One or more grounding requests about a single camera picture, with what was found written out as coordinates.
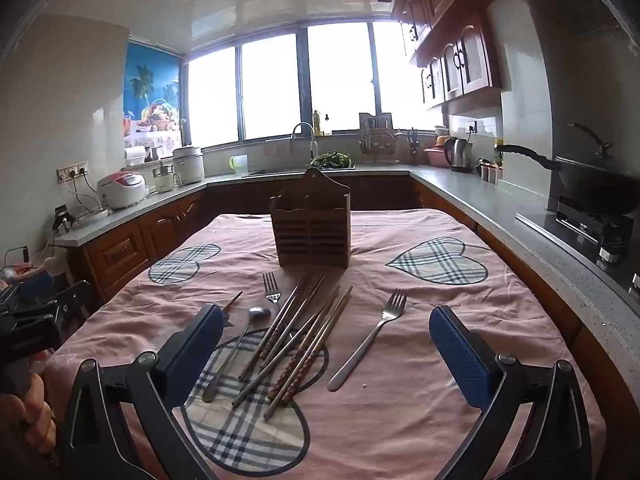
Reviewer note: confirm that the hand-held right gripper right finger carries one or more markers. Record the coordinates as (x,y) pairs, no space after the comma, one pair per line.
(462,360)

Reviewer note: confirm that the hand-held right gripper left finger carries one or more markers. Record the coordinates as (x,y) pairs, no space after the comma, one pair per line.
(192,360)

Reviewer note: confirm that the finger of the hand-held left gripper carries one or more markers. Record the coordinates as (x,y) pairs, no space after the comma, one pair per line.
(75,300)
(37,287)

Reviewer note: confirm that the steel chopstick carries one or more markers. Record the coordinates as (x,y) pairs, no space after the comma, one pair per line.
(276,325)
(245,394)
(298,310)
(305,317)

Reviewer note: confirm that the steel spoon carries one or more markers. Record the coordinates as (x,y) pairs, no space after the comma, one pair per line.
(260,314)

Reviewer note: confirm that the metal chopsticks pair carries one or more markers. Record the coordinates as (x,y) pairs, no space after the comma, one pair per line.
(280,385)

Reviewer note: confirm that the wooden slatted utensil holder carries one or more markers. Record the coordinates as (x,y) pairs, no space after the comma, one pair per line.
(310,240)

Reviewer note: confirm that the person's left hand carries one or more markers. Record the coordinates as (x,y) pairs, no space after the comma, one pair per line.
(35,425)

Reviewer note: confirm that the wooden base cabinets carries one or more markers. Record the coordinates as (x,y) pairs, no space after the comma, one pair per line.
(125,255)

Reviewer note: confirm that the black phone stand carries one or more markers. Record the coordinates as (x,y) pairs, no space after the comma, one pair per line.
(62,217)

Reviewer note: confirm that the steel fork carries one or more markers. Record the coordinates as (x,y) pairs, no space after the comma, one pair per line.
(370,340)
(271,290)

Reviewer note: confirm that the pink plaid-heart tablecloth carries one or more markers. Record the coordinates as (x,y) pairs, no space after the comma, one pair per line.
(380,425)

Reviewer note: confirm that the white and red rice cooker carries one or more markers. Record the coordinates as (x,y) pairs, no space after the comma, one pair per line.
(120,190)

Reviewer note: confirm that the large white cooker pot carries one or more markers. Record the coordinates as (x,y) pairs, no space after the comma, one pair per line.
(189,167)

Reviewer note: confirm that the grey kitchen countertop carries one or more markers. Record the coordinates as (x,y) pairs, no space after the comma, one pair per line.
(440,180)

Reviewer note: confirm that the gas stove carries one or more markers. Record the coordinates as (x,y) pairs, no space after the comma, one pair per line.
(590,230)

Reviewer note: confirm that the spice jar set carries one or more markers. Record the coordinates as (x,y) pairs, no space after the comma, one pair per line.
(489,172)

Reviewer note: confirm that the steel electric kettle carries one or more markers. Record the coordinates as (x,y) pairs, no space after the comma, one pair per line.
(459,157)

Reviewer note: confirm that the pink basin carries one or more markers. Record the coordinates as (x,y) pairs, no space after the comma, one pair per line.
(434,156)

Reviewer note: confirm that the kitchen sink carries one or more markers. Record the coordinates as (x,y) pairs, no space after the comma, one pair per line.
(280,171)

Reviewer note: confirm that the black wok with lid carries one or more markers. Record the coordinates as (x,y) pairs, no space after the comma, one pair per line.
(600,185)

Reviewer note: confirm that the stacked bowls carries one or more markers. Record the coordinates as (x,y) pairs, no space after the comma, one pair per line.
(441,135)

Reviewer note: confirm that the dish drying rack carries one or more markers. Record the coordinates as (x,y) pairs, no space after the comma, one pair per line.
(377,145)

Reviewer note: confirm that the green leafy vegetables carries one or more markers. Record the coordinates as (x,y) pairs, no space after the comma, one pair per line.
(330,161)

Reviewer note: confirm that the steel kitchen faucet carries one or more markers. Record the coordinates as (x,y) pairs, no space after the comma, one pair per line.
(314,147)

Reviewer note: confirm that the yellow bottle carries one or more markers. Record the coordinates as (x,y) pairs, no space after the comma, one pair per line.
(316,122)

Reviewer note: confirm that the kitchen window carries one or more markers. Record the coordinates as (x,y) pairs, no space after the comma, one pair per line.
(270,90)

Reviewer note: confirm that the grey range hood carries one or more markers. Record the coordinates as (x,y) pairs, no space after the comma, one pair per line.
(575,0)

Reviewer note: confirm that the white wall socket strip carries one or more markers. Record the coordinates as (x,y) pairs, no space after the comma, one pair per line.
(72,172)

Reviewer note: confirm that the palm and fruit wall poster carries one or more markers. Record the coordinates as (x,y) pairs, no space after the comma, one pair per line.
(150,90)

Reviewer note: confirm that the small wall socket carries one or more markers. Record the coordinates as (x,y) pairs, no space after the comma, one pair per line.
(471,126)

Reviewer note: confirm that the wooden wall cabinets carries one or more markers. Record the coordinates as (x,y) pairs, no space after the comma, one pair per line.
(470,60)

